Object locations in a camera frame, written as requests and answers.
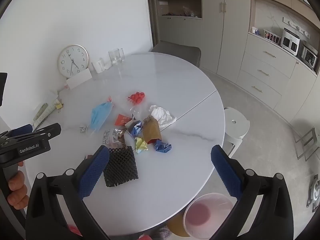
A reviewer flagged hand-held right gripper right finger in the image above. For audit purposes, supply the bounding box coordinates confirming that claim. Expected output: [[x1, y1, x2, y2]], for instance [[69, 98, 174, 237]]
[[211, 145, 294, 240]]

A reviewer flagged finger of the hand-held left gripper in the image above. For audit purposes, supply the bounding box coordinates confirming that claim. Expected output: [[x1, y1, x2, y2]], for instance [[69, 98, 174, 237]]
[[4, 124, 34, 138], [0, 123, 62, 153]]

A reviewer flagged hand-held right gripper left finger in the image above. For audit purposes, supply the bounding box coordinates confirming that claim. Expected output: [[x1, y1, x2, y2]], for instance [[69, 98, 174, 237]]
[[25, 145, 110, 240]]

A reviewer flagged black foam net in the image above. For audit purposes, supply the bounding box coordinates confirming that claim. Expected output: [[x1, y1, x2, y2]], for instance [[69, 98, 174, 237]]
[[103, 145, 139, 187]]

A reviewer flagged pink bin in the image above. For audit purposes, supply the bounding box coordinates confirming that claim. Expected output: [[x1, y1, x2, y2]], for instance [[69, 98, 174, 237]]
[[184, 193, 237, 239]]

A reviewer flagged blue face mask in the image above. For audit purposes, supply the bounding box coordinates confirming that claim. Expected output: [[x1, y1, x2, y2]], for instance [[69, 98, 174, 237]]
[[79, 102, 113, 134]]

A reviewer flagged person's left hand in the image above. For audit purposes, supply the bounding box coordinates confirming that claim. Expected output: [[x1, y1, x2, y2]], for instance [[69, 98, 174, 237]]
[[7, 160, 28, 210]]

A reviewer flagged white ruler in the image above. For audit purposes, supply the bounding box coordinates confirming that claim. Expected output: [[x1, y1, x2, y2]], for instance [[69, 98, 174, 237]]
[[34, 104, 57, 130]]

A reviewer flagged pale green ruler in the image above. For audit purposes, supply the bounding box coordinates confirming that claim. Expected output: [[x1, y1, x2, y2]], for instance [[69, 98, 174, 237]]
[[34, 102, 50, 121]]

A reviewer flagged brown dotted wrapper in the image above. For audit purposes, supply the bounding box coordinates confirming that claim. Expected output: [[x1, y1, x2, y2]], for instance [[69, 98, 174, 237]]
[[107, 140, 128, 149]]

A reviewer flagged silver foil wrapper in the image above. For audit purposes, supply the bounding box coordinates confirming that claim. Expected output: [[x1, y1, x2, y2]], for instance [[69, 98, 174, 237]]
[[102, 128, 125, 144]]

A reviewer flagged white plastic stool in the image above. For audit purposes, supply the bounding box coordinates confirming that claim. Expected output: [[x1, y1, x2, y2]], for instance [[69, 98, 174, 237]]
[[223, 107, 250, 157]]

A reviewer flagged yellow crumpled paper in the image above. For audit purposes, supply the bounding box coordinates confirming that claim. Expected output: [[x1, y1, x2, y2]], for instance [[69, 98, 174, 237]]
[[135, 137, 149, 153]]

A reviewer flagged person's pink clothing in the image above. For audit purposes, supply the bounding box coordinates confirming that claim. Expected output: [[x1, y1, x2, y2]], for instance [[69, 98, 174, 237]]
[[67, 225, 83, 238]]

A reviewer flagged white card box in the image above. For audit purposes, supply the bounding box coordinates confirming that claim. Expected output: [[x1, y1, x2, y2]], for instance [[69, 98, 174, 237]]
[[66, 69, 92, 90]]

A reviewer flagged orange-red packet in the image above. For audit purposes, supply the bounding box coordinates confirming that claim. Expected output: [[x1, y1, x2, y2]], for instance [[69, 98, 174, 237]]
[[114, 114, 133, 126]]

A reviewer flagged blue and white crumpled wrapper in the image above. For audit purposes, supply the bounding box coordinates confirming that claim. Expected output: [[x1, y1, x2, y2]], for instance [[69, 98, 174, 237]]
[[125, 119, 143, 138]]

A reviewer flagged amber plastic container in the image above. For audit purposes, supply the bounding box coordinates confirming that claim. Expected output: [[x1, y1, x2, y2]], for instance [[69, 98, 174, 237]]
[[166, 215, 190, 237]]

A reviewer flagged brown paper bag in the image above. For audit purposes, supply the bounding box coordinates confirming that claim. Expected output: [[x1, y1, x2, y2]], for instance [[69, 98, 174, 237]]
[[142, 115, 162, 143]]

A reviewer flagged clear plastic wrap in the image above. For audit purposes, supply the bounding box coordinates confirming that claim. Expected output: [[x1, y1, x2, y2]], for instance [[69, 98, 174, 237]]
[[129, 105, 142, 117]]

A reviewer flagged red crumpled paper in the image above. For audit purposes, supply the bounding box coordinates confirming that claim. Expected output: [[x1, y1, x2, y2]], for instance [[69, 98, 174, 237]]
[[127, 92, 145, 105]]

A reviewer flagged white crumpled tissue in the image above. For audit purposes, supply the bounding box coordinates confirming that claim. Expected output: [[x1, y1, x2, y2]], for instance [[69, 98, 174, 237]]
[[150, 105, 177, 127]]

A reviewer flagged grey floor device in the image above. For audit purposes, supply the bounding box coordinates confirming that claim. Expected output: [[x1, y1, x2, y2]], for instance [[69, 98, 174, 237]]
[[306, 175, 320, 208]]

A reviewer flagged glass mug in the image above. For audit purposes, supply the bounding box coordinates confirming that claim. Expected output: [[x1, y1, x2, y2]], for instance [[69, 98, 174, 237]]
[[108, 48, 125, 66]]

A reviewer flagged beige drawer cabinet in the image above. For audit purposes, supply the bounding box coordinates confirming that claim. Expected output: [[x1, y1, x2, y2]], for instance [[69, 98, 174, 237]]
[[236, 32, 320, 120]]

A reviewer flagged grey upholstered chair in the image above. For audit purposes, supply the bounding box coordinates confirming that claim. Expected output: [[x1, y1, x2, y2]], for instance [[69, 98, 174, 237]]
[[151, 41, 202, 68]]

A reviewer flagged silver toaster oven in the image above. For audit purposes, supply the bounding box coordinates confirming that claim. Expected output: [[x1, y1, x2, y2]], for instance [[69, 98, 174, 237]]
[[301, 44, 318, 70]]

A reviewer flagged tall beige cabinet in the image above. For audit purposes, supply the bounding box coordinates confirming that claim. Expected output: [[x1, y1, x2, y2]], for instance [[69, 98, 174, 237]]
[[156, 0, 252, 77]]

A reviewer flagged white countertop appliance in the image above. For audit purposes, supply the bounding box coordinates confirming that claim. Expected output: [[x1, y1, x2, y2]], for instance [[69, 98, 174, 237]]
[[280, 28, 300, 56]]

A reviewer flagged clear plastic bag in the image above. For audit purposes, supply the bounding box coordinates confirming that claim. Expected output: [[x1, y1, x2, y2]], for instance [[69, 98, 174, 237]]
[[182, 6, 198, 18]]

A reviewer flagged round wall clock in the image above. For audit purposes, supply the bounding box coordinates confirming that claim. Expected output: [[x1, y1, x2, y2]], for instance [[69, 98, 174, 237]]
[[57, 44, 89, 79]]

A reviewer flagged metal folding frame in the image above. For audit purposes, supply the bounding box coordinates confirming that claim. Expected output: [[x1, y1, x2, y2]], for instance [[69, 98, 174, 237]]
[[294, 127, 317, 162]]

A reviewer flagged white wall rail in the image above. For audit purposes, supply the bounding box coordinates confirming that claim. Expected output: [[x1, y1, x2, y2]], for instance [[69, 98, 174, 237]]
[[283, 17, 310, 39]]

